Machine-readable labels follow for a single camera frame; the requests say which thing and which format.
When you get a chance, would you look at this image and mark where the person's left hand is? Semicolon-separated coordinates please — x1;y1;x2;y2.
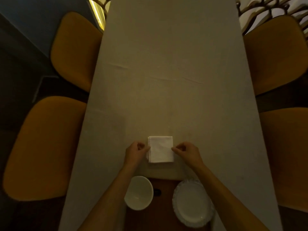
124;141;151;168

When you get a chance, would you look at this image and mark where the person's right hand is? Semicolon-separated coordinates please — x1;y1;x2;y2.
171;141;204;169

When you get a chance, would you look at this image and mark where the ornate lattice screen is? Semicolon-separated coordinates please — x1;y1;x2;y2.
88;0;111;30
235;0;308;41

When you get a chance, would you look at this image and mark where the white bowl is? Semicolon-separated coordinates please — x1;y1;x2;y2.
124;175;154;211

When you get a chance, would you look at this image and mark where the brown wooden board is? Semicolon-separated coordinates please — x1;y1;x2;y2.
123;178;212;231

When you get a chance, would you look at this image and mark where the white napkin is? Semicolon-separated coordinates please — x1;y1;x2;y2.
146;136;174;163

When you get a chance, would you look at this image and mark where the person's left forearm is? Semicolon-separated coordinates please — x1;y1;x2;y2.
77;163;139;231

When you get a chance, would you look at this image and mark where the beige tablecloth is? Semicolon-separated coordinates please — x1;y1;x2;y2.
58;0;284;231

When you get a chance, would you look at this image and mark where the white scalloped plate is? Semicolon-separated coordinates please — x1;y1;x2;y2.
172;179;215;228

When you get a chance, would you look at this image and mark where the orange upholstered chair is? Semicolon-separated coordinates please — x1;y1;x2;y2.
243;15;308;96
2;96;87;202
259;107;308;213
50;11;103;93

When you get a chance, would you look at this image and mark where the person's right forearm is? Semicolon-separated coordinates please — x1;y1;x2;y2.
192;163;270;231

